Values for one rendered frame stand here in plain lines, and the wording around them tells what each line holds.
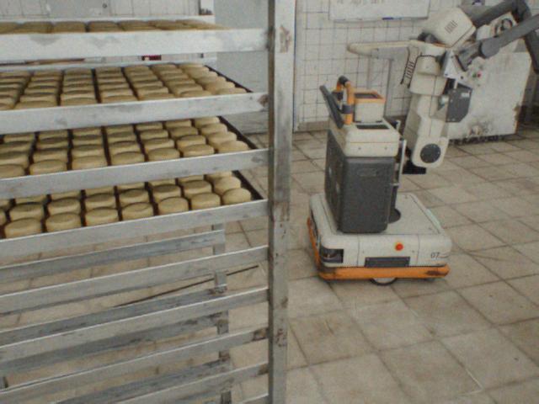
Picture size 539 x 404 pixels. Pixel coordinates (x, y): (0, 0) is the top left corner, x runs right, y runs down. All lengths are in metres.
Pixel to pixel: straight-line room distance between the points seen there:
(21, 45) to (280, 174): 0.39
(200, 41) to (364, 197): 1.66
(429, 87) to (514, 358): 1.25
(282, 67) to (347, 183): 1.55
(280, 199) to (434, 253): 1.77
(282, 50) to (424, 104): 1.75
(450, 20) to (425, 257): 1.11
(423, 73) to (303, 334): 1.31
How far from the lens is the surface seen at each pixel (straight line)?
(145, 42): 0.67
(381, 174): 2.22
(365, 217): 2.29
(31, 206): 0.86
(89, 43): 0.67
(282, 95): 0.70
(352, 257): 2.34
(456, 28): 2.35
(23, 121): 0.69
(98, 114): 0.68
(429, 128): 2.39
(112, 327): 0.84
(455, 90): 2.37
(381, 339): 2.16
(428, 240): 2.42
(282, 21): 0.69
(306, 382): 1.93
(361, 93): 2.46
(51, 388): 0.91
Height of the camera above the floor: 1.38
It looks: 25 degrees down
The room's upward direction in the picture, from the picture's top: straight up
